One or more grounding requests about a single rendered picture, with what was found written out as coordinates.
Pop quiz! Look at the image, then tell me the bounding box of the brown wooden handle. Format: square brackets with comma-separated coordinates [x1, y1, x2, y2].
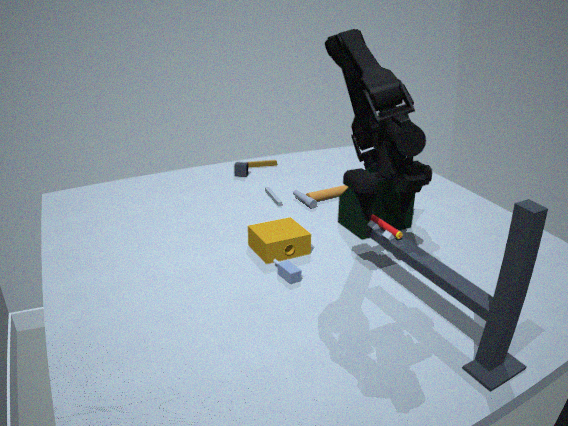
[247, 159, 277, 167]

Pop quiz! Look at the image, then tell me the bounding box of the red cylinder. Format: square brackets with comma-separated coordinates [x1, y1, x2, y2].
[370, 215, 402, 239]

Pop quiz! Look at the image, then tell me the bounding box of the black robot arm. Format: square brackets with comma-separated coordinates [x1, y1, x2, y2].
[325, 29, 432, 193]

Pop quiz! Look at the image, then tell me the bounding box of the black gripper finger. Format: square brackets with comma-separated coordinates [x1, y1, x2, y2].
[354, 190, 377, 221]
[401, 192, 416, 213]

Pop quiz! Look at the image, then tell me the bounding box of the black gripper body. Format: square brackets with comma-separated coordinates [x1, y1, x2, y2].
[343, 140, 406, 193]

